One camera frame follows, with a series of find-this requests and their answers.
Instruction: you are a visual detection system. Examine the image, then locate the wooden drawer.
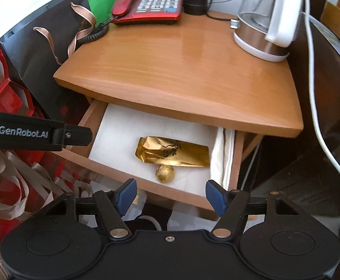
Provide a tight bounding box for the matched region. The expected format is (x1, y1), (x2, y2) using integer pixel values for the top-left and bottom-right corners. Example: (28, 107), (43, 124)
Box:
(57, 101), (244, 210)

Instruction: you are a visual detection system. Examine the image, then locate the gold foil ball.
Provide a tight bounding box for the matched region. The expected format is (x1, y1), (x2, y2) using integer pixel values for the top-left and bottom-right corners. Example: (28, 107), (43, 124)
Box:
(156, 165), (175, 183)

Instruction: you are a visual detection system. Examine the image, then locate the gold foil tea pouch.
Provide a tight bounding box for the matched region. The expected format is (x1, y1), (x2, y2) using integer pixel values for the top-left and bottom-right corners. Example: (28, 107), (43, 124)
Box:
(135, 136), (210, 168)

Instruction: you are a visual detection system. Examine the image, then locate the red gift box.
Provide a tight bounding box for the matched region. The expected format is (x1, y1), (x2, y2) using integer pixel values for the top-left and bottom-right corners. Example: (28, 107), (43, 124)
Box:
(0, 50), (71, 242)

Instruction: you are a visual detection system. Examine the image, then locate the black paper gift bag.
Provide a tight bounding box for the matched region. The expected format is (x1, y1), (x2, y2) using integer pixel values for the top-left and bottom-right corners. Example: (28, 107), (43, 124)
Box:
(0, 0), (91, 125)

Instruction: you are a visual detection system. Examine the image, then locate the dark wooden cabinet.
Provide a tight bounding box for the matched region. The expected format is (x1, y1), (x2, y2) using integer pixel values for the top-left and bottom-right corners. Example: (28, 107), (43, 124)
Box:
(245, 0), (340, 219)

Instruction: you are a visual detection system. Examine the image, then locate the wooden nightstand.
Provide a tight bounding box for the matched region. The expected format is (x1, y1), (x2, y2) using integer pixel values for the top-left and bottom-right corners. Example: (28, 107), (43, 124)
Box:
(53, 8), (304, 164)

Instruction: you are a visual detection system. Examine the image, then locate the red desk telephone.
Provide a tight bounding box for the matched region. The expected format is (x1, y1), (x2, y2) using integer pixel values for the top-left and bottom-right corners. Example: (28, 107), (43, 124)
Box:
(110, 0), (183, 25)

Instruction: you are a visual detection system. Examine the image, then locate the glass electric kettle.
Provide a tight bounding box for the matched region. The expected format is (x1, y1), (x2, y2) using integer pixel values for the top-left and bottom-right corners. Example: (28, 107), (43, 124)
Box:
(230, 0), (303, 63)

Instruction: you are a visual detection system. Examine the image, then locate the black coiled phone cord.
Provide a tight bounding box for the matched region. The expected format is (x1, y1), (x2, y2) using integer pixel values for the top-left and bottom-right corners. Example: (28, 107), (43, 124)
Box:
(76, 17), (114, 46)

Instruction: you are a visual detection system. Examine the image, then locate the white power cable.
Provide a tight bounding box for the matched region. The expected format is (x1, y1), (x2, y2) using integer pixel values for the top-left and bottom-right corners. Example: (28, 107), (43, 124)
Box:
(301, 0), (340, 190)

